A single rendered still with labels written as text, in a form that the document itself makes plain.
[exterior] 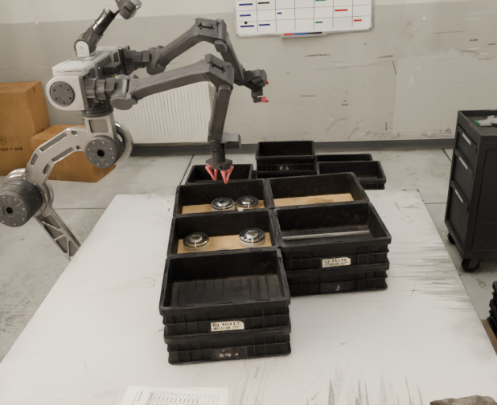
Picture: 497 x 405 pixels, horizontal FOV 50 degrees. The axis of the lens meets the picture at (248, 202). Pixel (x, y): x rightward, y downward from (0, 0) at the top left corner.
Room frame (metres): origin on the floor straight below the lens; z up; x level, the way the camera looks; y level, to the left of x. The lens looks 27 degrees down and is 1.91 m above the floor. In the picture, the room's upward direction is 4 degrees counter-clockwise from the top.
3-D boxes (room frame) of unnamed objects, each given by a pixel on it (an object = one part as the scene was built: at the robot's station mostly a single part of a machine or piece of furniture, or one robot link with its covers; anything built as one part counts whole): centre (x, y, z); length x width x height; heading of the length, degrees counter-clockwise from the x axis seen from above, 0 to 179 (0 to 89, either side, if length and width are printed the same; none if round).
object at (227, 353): (1.43, 0.09, 0.76); 0.40 x 0.30 x 0.12; 92
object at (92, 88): (1.89, 0.52, 1.45); 0.09 x 0.08 x 0.12; 174
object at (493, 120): (2.91, -1.46, 0.88); 0.25 x 0.19 x 0.03; 84
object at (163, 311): (1.43, 0.09, 0.92); 0.40 x 0.30 x 0.02; 92
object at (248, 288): (1.43, 0.09, 0.87); 0.40 x 0.30 x 0.11; 92
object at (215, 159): (2.11, 0.11, 1.08); 0.10 x 0.07 x 0.07; 52
